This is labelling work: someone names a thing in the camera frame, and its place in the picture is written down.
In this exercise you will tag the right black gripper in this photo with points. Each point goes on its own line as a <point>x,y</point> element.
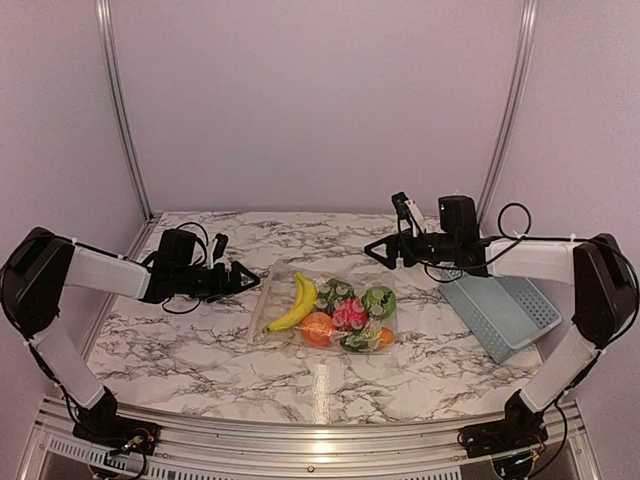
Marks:
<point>392,243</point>

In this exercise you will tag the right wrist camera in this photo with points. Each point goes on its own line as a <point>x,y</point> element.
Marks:
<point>407,210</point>

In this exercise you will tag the aluminium frame post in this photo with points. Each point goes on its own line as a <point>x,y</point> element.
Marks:
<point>517,85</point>
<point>114,82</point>

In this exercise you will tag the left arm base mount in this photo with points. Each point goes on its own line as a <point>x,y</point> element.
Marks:
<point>126,436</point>

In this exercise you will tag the clear zip top bag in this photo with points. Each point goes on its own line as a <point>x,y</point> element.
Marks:
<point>279,293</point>

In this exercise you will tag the right aluminium frame post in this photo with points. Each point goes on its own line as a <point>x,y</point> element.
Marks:
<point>517,85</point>

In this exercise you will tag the yellow fake banana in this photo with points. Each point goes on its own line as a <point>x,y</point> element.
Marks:
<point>306,295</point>

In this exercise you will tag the dark green fake vegetable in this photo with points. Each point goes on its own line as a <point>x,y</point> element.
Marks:
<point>331,292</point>

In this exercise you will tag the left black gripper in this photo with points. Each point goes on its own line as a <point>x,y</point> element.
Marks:
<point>223,287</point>

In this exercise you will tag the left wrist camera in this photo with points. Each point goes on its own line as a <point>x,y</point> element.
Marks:
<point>215,249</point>

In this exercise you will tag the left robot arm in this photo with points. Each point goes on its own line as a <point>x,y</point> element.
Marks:
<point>44,264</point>

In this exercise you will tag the left aluminium frame post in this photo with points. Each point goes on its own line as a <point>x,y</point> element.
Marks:
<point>114,82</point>

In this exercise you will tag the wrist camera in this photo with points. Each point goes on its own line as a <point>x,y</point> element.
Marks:
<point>215,249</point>
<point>407,210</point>

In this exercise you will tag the front aluminium rail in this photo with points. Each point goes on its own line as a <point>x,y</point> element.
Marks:
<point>191,447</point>

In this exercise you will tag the light blue perforated basket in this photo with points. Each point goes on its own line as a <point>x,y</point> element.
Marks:
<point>505,314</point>

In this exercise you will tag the orange fake orange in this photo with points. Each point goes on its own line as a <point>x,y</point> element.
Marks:
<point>316,329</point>

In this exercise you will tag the pink fake dragon fruit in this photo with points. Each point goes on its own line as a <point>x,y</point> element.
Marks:
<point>349,315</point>

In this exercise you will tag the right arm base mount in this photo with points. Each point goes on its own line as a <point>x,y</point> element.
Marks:
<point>495,438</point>

